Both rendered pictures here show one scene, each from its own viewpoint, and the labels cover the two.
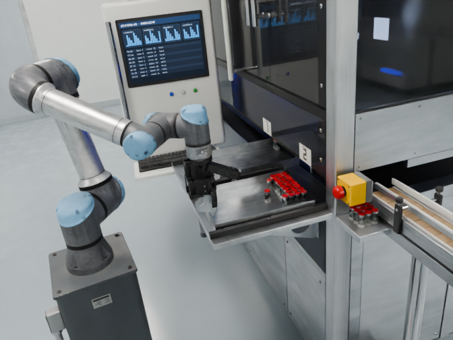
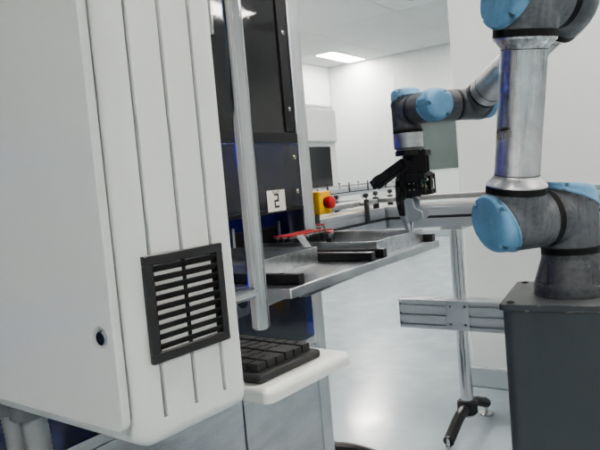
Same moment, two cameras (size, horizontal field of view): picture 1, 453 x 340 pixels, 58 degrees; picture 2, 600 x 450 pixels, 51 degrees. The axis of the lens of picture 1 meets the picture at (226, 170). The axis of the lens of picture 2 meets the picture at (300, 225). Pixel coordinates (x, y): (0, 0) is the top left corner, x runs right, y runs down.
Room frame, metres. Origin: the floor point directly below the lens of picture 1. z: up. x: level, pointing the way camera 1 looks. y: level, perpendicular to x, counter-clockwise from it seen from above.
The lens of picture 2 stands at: (2.41, 1.11, 1.07)
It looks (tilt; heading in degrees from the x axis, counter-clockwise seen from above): 4 degrees down; 229
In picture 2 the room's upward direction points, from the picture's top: 5 degrees counter-clockwise
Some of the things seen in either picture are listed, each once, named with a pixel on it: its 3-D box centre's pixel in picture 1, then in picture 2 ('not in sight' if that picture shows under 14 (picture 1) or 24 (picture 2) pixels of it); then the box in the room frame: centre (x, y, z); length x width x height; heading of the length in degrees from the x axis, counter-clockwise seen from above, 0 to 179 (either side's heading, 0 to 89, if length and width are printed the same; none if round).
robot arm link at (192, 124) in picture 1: (194, 125); (406, 111); (1.14, 0.08, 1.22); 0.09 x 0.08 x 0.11; 70
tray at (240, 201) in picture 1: (252, 199); (342, 242); (1.25, -0.08, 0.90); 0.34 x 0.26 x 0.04; 104
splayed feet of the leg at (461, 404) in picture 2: not in sight; (468, 416); (0.34, -0.38, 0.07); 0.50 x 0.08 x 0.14; 15
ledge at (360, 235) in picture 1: (367, 223); not in sight; (1.06, -0.41, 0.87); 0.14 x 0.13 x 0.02; 105
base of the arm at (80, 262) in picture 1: (87, 248); (571, 268); (1.14, 0.48, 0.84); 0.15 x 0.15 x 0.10
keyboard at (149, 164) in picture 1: (178, 157); (194, 348); (1.90, 0.23, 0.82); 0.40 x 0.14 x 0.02; 102
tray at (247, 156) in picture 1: (249, 158); (224, 262); (1.60, -0.10, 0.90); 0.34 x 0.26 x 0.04; 105
